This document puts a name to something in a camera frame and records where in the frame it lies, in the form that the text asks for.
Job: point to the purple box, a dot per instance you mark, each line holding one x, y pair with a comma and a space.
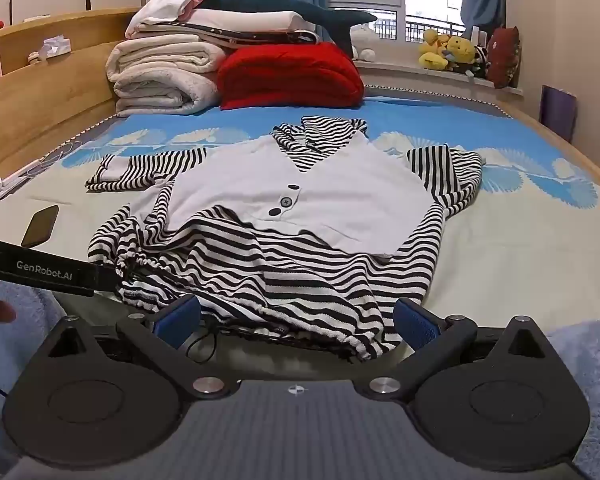
557, 112

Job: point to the striped top with grey vest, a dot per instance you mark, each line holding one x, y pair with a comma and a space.
305, 195

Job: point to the wooden headboard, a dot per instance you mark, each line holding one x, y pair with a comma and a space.
45, 95

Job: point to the white and pink cloth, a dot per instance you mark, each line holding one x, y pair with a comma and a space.
165, 2

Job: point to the white folded quilt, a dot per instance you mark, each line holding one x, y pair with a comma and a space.
250, 22

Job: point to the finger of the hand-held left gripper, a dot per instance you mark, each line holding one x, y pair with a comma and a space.
107, 275

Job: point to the black smartphone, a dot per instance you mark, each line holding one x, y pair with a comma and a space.
40, 225

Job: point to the blue patterned bed mat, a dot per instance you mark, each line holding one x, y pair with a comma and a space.
505, 240

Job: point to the black striped plush toy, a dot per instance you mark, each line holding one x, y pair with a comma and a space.
477, 62

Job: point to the dark red cushion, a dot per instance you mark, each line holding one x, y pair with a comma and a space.
504, 57

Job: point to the light blue fleece garment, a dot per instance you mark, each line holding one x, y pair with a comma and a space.
590, 385

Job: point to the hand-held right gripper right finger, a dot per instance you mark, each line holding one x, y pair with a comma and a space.
415, 322

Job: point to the yellow plush toy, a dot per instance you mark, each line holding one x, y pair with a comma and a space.
461, 52
432, 50

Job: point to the red folded blanket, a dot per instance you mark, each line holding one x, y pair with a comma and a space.
290, 75

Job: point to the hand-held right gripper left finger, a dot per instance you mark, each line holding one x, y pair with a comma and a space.
177, 322

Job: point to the cream folded fleece blanket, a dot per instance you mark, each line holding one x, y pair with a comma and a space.
165, 75

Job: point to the white plush toy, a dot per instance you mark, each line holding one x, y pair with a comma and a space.
364, 40

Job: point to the tissue pack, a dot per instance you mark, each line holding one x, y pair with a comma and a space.
55, 46

